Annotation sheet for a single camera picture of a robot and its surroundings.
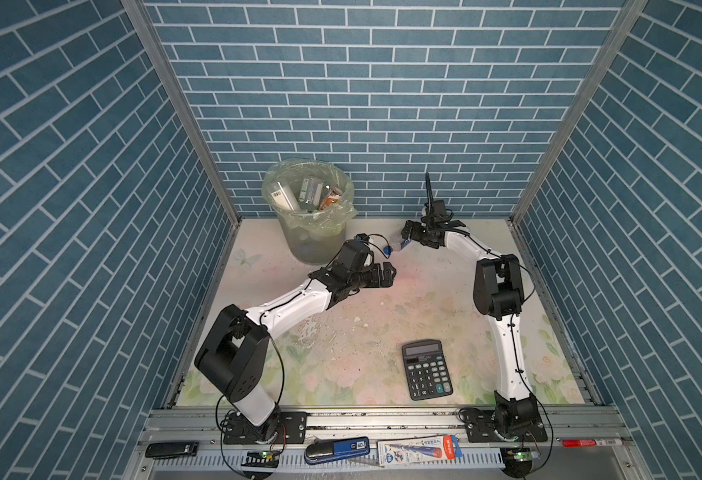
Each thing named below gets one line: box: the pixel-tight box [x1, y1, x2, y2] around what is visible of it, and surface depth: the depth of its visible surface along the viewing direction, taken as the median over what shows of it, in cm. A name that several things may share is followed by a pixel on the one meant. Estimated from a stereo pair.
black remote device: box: [145, 442, 199, 459], surface depth 71 cm
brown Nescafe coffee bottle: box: [320, 188, 343, 211], surface depth 95 cm
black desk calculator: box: [402, 339, 453, 401], surface depth 83 cm
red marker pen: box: [562, 439, 623, 448], surface depth 72 cm
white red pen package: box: [377, 435, 463, 466], surface depth 71 cm
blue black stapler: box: [304, 436, 370, 465], surface depth 69 cm
